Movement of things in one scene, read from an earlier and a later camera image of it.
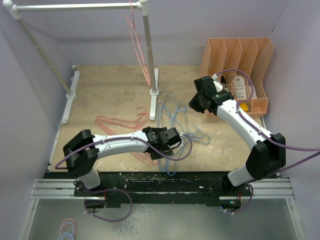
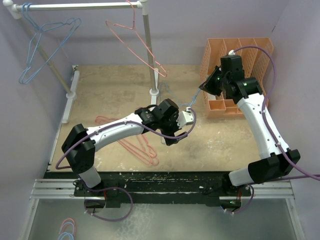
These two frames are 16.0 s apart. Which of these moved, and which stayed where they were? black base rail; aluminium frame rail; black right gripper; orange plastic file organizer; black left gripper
Moved: black right gripper; black left gripper
Stayed: aluminium frame rail; orange plastic file organizer; black base rail
